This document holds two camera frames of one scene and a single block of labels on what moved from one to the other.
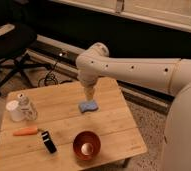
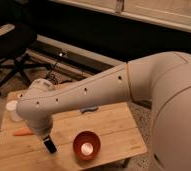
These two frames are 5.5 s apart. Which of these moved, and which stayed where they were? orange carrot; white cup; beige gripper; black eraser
Moved: beige gripper
Stayed: orange carrot; white cup; black eraser
